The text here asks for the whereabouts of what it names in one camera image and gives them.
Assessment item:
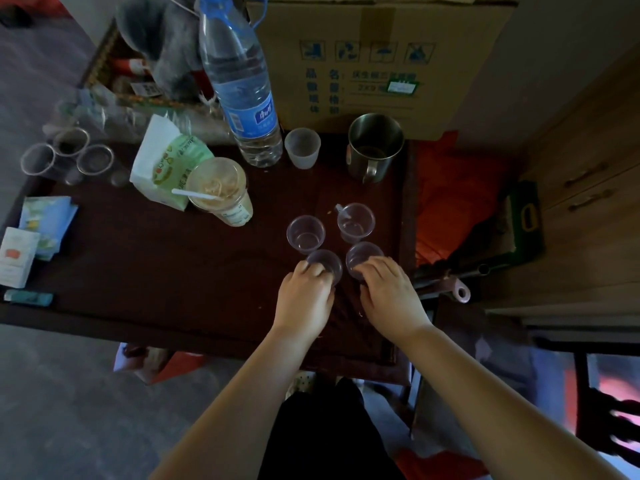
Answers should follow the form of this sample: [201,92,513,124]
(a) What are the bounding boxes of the person's right hand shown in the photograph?
[352,255,433,345]

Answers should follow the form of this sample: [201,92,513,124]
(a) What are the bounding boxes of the person's left hand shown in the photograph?
[269,259,336,345]

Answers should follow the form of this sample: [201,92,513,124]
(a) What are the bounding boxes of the person's left forearm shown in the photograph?
[149,327,313,480]

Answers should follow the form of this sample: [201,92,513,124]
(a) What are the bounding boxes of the person's right forearm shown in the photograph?
[397,324,626,480]

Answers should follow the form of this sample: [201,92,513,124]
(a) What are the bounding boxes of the person's white left shoe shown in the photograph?
[285,370,319,399]

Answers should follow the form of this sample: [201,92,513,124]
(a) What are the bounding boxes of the beige lidded drink cup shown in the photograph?
[185,157,255,228]

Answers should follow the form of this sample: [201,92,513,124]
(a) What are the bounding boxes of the person's black trousers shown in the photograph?
[257,377,406,480]

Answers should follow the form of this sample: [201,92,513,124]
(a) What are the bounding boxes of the small frosted plastic cup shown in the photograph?
[283,127,322,171]

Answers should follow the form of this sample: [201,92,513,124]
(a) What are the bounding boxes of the black metal stand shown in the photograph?
[407,362,426,441]

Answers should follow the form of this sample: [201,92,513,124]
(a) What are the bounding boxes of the red orange paper bag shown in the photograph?
[149,350,211,385]

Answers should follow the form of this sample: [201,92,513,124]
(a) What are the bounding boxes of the dark wooden table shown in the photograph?
[0,129,419,385]

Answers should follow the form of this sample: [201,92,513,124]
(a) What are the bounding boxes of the white plastic straw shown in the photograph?
[171,187,221,201]

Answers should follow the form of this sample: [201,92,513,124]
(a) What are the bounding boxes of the stainless steel mug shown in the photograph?
[345,113,405,185]

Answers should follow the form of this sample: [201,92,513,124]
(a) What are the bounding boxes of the green black bag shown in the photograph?
[449,180,546,275]

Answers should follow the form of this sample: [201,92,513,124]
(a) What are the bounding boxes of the red cloth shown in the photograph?
[395,447,491,480]

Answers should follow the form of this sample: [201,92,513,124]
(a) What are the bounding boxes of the white paper bag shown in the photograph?
[112,342,171,385]

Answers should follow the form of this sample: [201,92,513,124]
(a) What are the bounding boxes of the green white tissue pack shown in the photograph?
[129,113,216,211]

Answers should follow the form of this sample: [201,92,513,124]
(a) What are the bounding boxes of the light wooden drawer chest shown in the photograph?
[482,42,640,335]

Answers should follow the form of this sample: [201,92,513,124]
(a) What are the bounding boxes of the dark wooden chair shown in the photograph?
[529,334,640,468]

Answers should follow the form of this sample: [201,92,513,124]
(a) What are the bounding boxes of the clear water bottle blue cap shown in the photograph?
[197,0,283,169]

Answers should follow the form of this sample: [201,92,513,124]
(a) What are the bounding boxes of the brown cardboard box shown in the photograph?
[245,0,519,141]

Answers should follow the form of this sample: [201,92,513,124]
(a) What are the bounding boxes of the blue green paper packets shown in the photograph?
[19,195,79,261]

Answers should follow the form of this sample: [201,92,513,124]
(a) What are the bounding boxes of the clear plastic package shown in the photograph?
[42,87,231,145]

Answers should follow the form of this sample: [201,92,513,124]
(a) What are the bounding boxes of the teal lighter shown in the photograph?
[3,288,55,307]

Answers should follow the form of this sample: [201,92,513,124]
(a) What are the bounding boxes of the white packet with red print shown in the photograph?
[0,227,41,289]

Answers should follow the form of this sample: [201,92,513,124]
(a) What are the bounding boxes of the red white tube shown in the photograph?
[112,57,151,75]

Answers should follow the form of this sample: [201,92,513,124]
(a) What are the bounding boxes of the woven wooden basket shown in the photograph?
[82,19,151,101]

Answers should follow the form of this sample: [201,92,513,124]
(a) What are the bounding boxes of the small black object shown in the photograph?
[0,4,36,29]

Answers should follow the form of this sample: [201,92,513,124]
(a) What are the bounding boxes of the red blanket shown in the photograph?
[0,0,69,18]

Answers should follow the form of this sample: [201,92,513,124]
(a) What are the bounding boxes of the pink handled metal tool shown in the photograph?
[412,262,493,303]

